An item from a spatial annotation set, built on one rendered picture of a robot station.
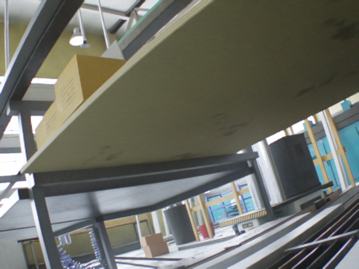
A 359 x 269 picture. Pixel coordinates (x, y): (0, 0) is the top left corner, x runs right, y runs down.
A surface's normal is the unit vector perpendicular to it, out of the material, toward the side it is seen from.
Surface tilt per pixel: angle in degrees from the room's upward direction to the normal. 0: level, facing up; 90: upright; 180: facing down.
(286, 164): 90
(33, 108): 90
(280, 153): 90
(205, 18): 180
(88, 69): 90
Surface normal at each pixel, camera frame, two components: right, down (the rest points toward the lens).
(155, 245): 0.40, -0.36
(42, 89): 0.64, -0.39
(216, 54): 0.28, 0.92
